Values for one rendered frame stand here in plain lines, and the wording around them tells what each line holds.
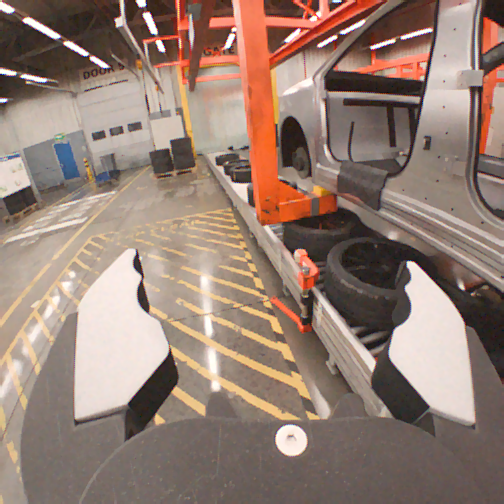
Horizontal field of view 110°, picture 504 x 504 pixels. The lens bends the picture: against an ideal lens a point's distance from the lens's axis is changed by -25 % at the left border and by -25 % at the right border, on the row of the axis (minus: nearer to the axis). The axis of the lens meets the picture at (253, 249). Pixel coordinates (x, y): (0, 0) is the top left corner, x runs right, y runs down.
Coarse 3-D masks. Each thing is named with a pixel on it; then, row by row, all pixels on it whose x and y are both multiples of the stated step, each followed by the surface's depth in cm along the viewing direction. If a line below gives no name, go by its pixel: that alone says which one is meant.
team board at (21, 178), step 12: (0, 156) 445; (12, 156) 490; (0, 168) 446; (12, 168) 491; (24, 168) 541; (0, 180) 446; (12, 180) 490; (24, 180) 540; (0, 192) 445; (12, 192) 489; (12, 228) 487
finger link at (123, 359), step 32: (128, 256) 10; (96, 288) 8; (128, 288) 8; (96, 320) 7; (128, 320) 7; (96, 352) 6; (128, 352) 6; (160, 352) 6; (96, 384) 5; (128, 384) 5; (160, 384) 6; (96, 416) 4
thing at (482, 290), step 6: (486, 282) 162; (468, 288) 160; (474, 288) 161; (480, 288) 161; (486, 288) 160; (492, 288) 158; (474, 294) 157; (480, 294) 156; (486, 294) 154; (492, 294) 152; (498, 294) 151; (480, 300) 150; (486, 300) 149; (492, 300) 147; (498, 300) 145; (492, 306) 142
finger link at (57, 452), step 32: (64, 320) 6; (64, 352) 5; (64, 384) 5; (32, 416) 4; (64, 416) 4; (128, 416) 4; (32, 448) 3; (64, 448) 3; (96, 448) 4; (32, 480) 3; (64, 480) 3
